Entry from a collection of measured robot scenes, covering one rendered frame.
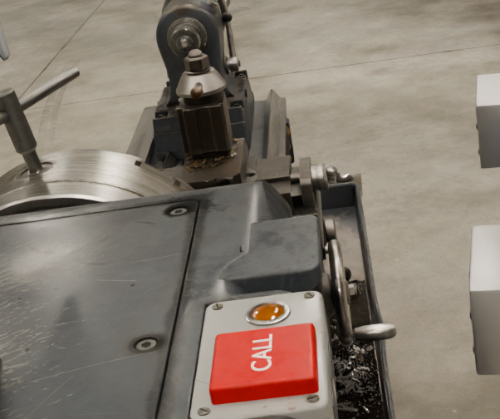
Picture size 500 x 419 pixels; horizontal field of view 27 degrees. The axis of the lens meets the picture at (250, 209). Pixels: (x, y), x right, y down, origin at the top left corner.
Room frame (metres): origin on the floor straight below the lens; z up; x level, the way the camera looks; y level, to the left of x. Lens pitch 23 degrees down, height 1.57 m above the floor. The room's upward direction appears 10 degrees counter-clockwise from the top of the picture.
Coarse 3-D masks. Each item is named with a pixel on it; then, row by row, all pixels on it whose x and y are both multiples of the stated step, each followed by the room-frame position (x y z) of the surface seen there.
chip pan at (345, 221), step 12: (324, 216) 2.31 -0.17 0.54; (336, 216) 2.30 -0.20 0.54; (348, 216) 2.29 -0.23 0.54; (336, 228) 2.23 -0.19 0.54; (348, 228) 2.22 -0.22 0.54; (348, 240) 2.15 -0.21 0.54; (348, 252) 2.09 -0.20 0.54; (360, 252) 2.08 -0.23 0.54; (324, 264) 2.05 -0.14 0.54; (348, 264) 2.03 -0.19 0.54; (360, 264) 2.02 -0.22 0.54; (360, 276) 1.97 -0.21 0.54; (384, 408) 1.48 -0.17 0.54
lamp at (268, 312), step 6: (264, 306) 0.58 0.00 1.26; (270, 306) 0.58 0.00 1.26; (276, 306) 0.58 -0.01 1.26; (252, 312) 0.58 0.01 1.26; (258, 312) 0.58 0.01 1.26; (264, 312) 0.58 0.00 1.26; (270, 312) 0.58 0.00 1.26; (276, 312) 0.57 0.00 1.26; (282, 312) 0.57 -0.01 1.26; (258, 318) 0.57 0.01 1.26; (264, 318) 0.57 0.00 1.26; (270, 318) 0.57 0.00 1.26
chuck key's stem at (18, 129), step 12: (0, 96) 0.98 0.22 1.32; (12, 96) 0.99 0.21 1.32; (0, 108) 0.98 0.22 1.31; (12, 108) 0.98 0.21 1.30; (12, 120) 0.98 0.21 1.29; (24, 120) 0.99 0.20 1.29; (12, 132) 0.98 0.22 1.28; (24, 132) 0.98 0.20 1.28; (24, 144) 0.98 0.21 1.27; (36, 144) 0.99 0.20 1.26; (24, 156) 0.99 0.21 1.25; (36, 156) 0.99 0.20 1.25; (36, 168) 0.99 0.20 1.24
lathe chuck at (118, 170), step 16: (48, 160) 1.01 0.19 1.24; (64, 160) 1.00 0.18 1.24; (80, 160) 1.00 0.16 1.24; (96, 160) 1.00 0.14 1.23; (112, 160) 1.00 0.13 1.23; (128, 160) 1.01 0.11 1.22; (16, 176) 1.00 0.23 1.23; (32, 176) 0.97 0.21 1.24; (48, 176) 0.96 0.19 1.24; (64, 176) 0.95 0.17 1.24; (80, 176) 0.95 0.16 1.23; (96, 176) 0.96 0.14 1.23; (112, 176) 0.96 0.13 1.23; (128, 176) 0.97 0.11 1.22; (144, 176) 0.98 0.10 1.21; (176, 176) 1.02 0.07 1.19; (0, 192) 0.97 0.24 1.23; (144, 192) 0.94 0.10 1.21; (160, 192) 0.96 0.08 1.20
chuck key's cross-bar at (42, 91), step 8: (64, 72) 1.06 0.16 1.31; (72, 72) 1.06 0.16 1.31; (56, 80) 1.04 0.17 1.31; (64, 80) 1.05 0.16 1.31; (72, 80) 1.06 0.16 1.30; (40, 88) 1.03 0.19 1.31; (48, 88) 1.03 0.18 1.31; (56, 88) 1.04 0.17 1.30; (24, 96) 1.01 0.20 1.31; (32, 96) 1.01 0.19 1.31; (40, 96) 1.02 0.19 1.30; (24, 104) 1.00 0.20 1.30; (32, 104) 1.01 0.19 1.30; (0, 112) 0.98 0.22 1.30; (0, 120) 0.97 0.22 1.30
